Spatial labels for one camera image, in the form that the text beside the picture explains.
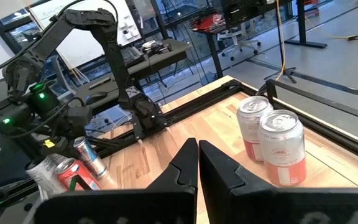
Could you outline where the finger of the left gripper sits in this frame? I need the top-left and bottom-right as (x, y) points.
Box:
(42, 136), (80, 159)

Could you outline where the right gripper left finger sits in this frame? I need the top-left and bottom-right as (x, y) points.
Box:
(34, 138), (198, 224)

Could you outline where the black table leg stand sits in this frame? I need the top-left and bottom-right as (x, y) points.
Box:
(284, 0), (328, 49)

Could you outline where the black aluminium table frame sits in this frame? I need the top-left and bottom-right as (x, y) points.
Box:
(85, 78), (273, 158)

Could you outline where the black equipment box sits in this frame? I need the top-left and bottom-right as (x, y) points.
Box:
(221, 0), (276, 29)

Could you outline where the red beverage can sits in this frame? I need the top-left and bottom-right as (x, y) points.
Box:
(54, 157), (101, 191)

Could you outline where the black metal wood shelf rack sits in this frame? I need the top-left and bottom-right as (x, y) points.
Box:
(110, 78), (358, 189)

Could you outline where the black computer mouse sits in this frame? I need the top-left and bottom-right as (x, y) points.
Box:
(85, 91), (108, 105)

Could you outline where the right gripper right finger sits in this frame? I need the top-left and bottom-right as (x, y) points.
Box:
(199, 139), (358, 224)

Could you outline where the grey desk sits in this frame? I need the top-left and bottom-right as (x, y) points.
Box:
(73, 39), (192, 113)

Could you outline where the black desk with red items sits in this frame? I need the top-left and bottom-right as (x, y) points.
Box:
(191, 12), (229, 78)

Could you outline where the black keyboard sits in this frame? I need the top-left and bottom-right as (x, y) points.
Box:
(121, 46), (145, 68)

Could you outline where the blue silver energy drink can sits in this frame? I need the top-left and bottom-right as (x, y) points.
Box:
(73, 136), (108, 180)

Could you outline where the white board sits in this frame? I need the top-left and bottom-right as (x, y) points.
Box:
(29, 0), (142, 68)

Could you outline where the white pink beverage can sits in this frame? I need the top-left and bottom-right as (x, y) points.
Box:
(236, 95), (275, 163)
(257, 109), (307, 187)

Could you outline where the white office chair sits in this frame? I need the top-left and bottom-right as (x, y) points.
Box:
(218, 21), (262, 62)

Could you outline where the yellow cable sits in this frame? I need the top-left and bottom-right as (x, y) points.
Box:
(273, 0), (358, 82)

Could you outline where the white beverage can black lid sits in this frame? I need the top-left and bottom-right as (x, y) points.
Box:
(25, 157), (67, 200)

